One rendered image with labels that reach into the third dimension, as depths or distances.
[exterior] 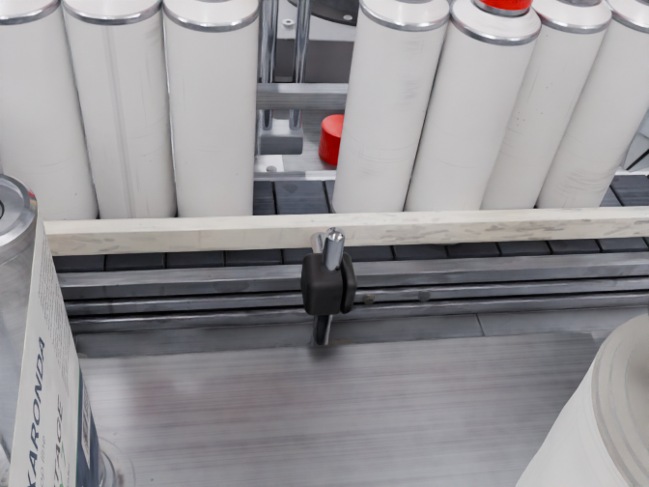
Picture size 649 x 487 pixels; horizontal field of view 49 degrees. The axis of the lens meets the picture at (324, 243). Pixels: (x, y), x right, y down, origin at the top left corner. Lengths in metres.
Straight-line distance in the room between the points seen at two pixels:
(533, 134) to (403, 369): 0.17
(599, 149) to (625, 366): 0.30
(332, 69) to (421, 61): 0.29
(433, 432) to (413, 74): 0.20
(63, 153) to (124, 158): 0.03
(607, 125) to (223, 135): 0.25
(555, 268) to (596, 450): 0.32
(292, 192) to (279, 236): 0.08
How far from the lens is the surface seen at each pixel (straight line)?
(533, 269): 0.51
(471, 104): 0.43
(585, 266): 0.53
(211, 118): 0.41
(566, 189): 0.53
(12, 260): 0.23
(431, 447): 0.40
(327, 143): 0.62
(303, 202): 0.51
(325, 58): 0.70
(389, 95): 0.43
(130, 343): 0.49
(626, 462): 0.20
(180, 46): 0.40
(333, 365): 0.42
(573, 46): 0.45
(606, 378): 0.22
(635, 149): 0.54
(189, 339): 0.49
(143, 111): 0.42
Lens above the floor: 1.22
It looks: 45 degrees down
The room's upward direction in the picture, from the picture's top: 8 degrees clockwise
